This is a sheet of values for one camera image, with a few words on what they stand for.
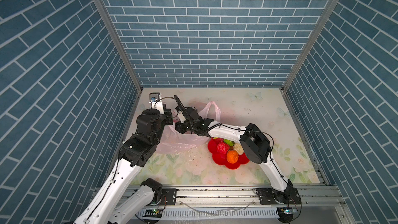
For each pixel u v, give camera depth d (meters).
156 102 0.53
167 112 0.58
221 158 0.85
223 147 0.84
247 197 0.76
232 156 0.81
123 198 0.43
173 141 0.81
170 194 0.74
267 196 0.74
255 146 0.55
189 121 0.71
